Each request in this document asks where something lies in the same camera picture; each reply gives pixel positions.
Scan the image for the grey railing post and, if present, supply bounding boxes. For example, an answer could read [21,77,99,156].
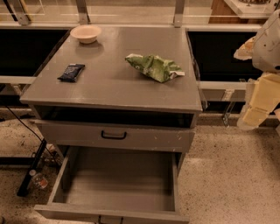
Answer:
[12,0,31,25]
[173,0,186,28]
[75,0,90,25]

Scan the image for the closed grey upper drawer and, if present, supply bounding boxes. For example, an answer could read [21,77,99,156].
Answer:
[36,120,195,152]

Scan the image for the open grey lower drawer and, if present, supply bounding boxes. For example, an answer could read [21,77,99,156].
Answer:
[35,147,189,224]

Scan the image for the dark blue snack packet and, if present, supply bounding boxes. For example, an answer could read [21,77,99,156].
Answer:
[58,64,85,82]

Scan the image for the grey drawer cabinet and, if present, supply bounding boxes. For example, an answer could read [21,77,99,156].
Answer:
[19,25,204,224]

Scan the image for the green jalapeno chip bag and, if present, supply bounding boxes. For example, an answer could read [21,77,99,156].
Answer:
[125,53,185,83]

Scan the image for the wooden cabinet with white top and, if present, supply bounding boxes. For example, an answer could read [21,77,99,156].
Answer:
[208,0,279,24]

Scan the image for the black drawer handle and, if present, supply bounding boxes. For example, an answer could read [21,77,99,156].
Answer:
[101,130,127,140]

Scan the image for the black cable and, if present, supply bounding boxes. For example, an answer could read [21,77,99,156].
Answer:
[4,105,60,167]

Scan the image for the clear plastic bottle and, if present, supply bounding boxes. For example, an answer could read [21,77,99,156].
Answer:
[29,170,48,189]

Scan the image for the black metal stand leg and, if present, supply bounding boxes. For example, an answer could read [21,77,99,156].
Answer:
[17,139,46,197]

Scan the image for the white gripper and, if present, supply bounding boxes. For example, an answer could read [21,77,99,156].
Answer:
[234,10,280,130]

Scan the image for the cream ceramic bowl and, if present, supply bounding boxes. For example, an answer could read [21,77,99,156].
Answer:
[70,24,102,44]

